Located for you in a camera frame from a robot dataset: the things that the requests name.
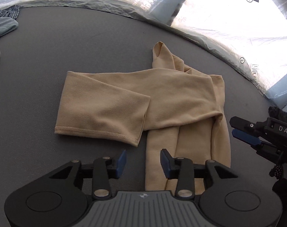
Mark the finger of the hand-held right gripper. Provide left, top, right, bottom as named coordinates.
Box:
left=229, top=116, right=264, bottom=147
left=252, top=141, right=284, bottom=164

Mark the printed translucent plastic sheet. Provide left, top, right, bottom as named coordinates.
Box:
left=0, top=0, right=287, bottom=114

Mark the blue plaid garment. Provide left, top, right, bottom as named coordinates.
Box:
left=0, top=5, right=21, bottom=21

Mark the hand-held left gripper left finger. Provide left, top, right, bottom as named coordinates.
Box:
left=49, top=149, right=128, bottom=200

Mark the beige long-sleeve shirt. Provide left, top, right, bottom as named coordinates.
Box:
left=55, top=41, right=231, bottom=194

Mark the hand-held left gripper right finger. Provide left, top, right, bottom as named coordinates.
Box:
left=160, top=148, right=239, bottom=198

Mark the plain light blue garment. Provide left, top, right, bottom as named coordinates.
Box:
left=0, top=17, right=18, bottom=41

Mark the stack of dark folded clothes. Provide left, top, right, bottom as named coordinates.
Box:
left=268, top=106, right=287, bottom=124

